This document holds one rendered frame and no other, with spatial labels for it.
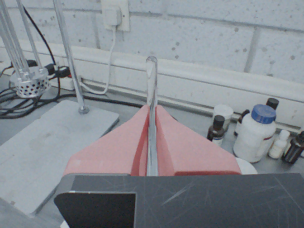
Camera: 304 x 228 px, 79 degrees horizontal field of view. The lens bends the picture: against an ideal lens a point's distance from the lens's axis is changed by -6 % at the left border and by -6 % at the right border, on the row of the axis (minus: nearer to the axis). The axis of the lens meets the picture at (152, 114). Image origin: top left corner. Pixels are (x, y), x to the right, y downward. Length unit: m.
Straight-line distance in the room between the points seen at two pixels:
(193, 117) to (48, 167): 0.36
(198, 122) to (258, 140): 0.17
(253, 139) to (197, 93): 0.20
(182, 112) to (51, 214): 0.38
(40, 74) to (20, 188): 0.21
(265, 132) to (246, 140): 0.04
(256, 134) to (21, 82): 0.43
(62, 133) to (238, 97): 0.44
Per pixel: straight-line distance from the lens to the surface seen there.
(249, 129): 0.41
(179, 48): 0.56
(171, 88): 0.56
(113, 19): 0.59
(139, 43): 0.60
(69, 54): 0.48
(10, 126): 0.63
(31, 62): 0.84
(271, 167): 0.47
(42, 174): 0.44
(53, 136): 0.51
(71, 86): 0.69
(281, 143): 0.47
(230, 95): 0.53
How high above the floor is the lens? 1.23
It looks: 37 degrees down
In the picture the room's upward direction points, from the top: straight up
